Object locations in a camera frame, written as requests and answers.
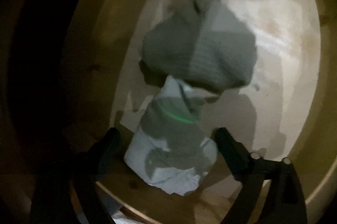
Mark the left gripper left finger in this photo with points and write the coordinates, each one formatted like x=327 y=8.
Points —
x=54 y=182

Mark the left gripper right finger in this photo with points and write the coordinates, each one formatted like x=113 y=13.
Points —
x=285 y=201

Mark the wooden drawer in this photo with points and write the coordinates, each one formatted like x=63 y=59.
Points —
x=289 y=109

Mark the light grey patterned underwear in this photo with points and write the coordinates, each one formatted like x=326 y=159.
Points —
x=169 y=150

